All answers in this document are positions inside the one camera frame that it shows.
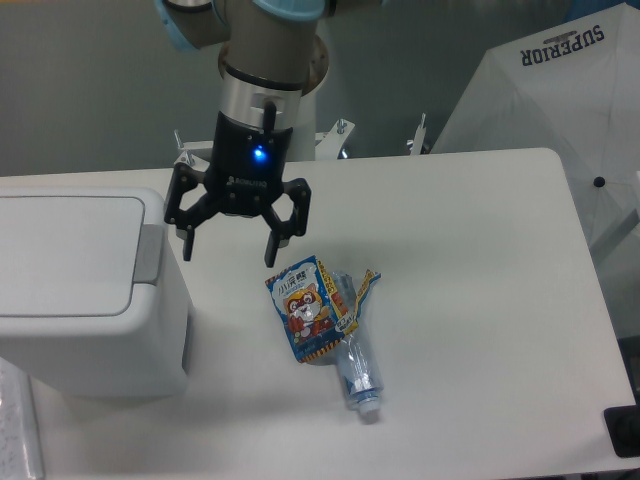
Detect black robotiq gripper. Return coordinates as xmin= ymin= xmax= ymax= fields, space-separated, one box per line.
xmin=164 ymin=69 xmax=312 ymax=268

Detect white push-lid trash can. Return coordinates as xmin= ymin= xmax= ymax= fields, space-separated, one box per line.
xmin=1 ymin=187 xmax=192 ymax=397

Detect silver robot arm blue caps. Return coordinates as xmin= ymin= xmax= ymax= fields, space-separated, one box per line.
xmin=155 ymin=1 xmax=370 ymax=266

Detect blue cartoon snack wrapper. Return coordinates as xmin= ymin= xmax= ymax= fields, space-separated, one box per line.
xmin=265 ymin=255 xmax=381 ymax=363

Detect crushed clear plastic bottle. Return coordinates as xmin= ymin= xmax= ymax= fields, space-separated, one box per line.
xmin=331 ymin=270 xmax=384 ymax=425

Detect clear plastic sheet with writing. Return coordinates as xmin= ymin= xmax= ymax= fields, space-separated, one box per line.
xmin=1 ymin=359 xmax=46 ymax=479

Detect white umbrella navy lettering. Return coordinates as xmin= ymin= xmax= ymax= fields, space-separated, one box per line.
xmin=433 ymin=3 xmax=639 ymax=244

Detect black device at table edge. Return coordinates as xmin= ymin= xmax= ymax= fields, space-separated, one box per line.
xmin=604 ymin=405 xmax=640 ymax=458

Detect white metal base frame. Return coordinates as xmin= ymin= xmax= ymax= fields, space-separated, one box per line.
xmin=173 ymin=113 xmax=432 ymax=167

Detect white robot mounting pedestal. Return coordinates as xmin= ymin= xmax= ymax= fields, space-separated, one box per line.
xmin=287 ymin=34 xmax=331 ymax=162

